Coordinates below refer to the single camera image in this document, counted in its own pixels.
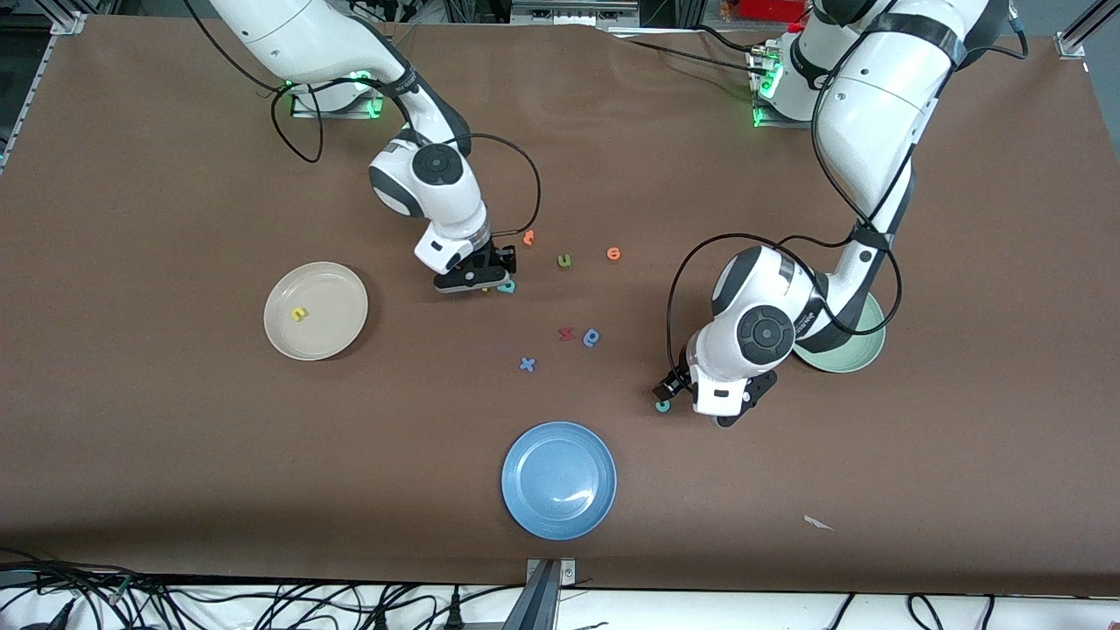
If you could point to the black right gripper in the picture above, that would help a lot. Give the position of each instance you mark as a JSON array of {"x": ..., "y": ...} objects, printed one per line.
[{"x": 497, "y": 257}]

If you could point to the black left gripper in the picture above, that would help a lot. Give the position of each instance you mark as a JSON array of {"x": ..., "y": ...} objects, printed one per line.
[{"x": 675, "y": 381}]

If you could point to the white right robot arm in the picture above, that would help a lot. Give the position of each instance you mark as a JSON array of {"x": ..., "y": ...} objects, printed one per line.
[{"x": 429, "y": 188}]

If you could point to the blue foam letter a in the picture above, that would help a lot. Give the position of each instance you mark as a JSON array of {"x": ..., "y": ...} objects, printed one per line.
[{"x": 591, "y": 338}]

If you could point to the blue foam letter x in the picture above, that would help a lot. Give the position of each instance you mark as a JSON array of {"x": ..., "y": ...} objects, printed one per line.
[{"x": 527, "y": 364}]

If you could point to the blue ceramic plate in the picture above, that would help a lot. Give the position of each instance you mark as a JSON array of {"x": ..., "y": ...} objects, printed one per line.
[{"x": 558, "y": 480}]

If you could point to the beige ceramic plate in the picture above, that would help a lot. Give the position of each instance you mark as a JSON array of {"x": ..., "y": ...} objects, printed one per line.
[{"x": 328, "y": 302}]

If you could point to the pale green ceramic plate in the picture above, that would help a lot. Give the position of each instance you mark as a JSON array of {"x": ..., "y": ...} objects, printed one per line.
[{"x": 853, "y": 354}]

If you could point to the white paper scrap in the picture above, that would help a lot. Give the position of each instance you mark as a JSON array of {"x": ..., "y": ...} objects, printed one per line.
[{"x": 818, "y": 522}]

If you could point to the grey equipment panel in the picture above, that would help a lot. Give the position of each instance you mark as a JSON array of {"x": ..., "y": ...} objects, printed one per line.
[{"x": 573, "y": 10}]

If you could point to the red box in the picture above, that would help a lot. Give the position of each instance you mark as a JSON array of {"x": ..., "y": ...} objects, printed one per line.
[{"x": 770, "y": 9}]

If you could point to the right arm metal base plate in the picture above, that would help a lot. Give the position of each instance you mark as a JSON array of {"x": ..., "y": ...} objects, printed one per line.
[{"x": 337, "y": 112}]

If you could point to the aluminium table bracket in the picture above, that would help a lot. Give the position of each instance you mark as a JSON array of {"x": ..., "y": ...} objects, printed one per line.
[{"x": 542, "y": 595}]

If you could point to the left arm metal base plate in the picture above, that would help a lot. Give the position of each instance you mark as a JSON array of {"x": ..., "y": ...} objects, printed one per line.
[{"x": 774, "y": 122}]

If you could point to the aluminium frame profile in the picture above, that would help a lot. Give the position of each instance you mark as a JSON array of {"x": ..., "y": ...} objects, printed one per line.
[
  {"x": 1074, "y": 39},
  {"x": 68, "y": 24}
]

